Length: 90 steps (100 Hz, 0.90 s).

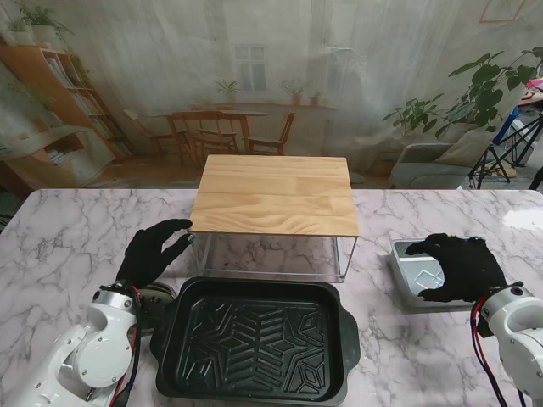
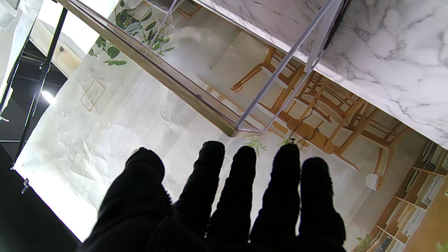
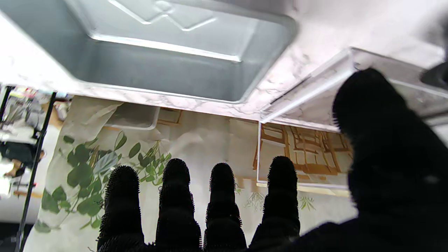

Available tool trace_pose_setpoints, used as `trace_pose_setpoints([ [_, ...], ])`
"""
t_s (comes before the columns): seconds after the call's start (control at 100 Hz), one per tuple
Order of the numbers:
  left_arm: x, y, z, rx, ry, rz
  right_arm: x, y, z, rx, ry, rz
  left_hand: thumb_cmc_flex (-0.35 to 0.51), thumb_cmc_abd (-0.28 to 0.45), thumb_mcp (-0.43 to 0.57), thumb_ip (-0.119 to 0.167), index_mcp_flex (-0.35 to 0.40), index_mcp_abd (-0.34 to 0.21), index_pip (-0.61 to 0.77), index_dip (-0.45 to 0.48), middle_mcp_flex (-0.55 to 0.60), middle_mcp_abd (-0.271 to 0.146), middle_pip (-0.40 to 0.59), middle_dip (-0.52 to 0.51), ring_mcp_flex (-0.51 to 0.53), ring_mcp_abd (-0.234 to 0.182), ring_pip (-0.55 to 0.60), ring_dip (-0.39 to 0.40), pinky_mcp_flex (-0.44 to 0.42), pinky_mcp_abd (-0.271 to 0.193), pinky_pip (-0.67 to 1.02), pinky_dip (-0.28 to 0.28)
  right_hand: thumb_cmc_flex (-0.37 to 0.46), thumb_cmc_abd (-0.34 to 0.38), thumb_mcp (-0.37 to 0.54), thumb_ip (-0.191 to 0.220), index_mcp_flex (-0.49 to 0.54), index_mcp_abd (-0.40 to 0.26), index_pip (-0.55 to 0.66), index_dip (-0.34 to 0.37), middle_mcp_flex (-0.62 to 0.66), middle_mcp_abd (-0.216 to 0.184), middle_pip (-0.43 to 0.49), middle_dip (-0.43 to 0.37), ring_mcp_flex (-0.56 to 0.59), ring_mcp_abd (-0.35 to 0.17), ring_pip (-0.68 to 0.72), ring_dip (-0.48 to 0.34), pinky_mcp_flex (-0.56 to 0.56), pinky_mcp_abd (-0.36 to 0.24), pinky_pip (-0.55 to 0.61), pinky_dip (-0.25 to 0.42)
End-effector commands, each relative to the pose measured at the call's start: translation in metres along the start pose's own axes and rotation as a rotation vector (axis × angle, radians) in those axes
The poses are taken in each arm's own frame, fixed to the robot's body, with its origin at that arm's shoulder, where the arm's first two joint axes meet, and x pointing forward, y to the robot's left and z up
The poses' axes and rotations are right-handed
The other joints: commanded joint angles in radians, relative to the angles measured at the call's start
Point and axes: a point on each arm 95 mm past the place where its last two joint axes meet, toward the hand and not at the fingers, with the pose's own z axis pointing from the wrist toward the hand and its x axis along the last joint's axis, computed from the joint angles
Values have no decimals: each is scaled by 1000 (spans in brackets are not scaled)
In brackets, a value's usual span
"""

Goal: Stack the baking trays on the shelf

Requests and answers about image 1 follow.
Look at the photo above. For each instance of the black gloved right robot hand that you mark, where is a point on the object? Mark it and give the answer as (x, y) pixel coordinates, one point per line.
(471, 271)

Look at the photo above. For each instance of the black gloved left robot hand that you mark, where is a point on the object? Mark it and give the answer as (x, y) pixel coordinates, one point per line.
(144, 254)

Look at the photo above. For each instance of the kidney-shaped steel tray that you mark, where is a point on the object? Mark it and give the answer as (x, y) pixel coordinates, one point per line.
(157, 297)

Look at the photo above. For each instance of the silver rectangular baking tray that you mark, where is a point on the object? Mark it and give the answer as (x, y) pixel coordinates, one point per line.
(407, 271)

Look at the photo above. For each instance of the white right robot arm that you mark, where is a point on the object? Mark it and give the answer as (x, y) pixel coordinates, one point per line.
(522, 330)

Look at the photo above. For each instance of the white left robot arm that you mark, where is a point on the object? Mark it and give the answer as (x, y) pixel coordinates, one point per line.
(85, 356)

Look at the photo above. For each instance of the large black baking tray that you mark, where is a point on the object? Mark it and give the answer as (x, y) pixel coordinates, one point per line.
(254, 339)

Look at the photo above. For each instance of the black tripod stand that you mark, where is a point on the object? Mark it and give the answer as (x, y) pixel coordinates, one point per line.
(492, 161)

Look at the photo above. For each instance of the blue board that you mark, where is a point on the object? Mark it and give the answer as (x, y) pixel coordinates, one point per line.
(507, 125)

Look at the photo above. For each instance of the printed room scene backdrop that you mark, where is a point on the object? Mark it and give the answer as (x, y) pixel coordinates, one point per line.
(169, 63)

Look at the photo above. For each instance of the pink and red item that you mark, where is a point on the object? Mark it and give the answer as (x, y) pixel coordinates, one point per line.
(535, 90)

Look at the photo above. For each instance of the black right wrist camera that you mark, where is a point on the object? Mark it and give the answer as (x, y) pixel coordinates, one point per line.
(483, 324)

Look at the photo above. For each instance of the wooden shelf with white frame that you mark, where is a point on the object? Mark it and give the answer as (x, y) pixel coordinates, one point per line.
(275, 195)

